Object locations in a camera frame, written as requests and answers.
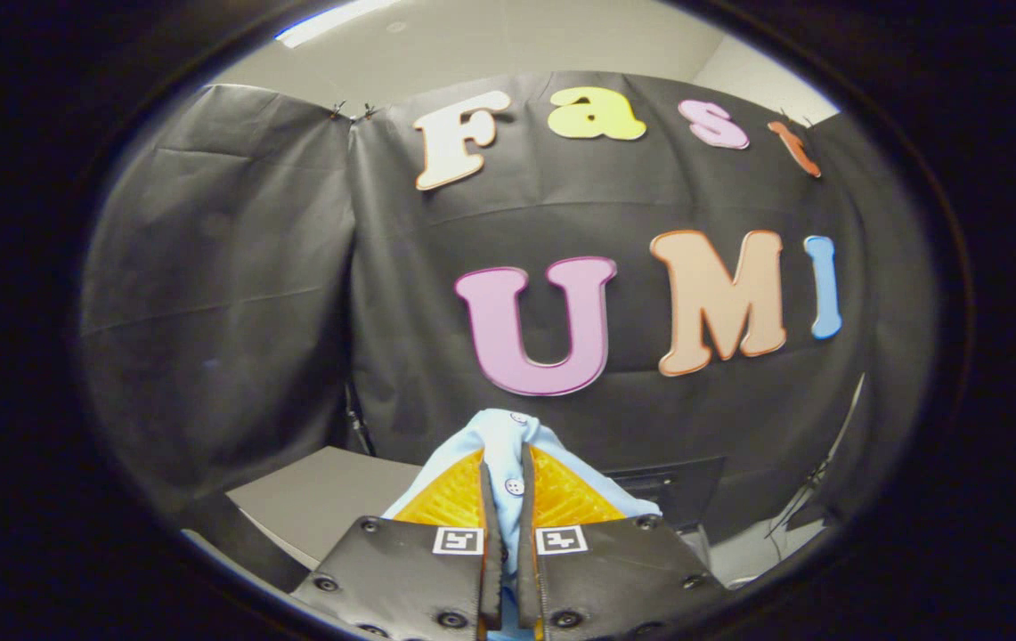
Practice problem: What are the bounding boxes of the light blue shirt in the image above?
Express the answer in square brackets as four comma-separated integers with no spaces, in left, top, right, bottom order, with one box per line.
[381,408,662,641]

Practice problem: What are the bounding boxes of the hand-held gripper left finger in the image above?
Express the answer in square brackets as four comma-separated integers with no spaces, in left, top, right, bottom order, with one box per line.
[289,448,505,641]

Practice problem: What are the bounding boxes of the black backdrop cloth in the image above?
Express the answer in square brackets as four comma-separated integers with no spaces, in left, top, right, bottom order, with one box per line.
[80,71,942,571]

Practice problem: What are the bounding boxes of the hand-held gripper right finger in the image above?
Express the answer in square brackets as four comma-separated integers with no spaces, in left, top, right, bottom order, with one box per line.
[516,443,733,641]

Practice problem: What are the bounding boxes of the beige cabinet with dark top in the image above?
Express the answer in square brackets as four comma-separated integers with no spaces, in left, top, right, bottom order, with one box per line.
[178,445,427,595]

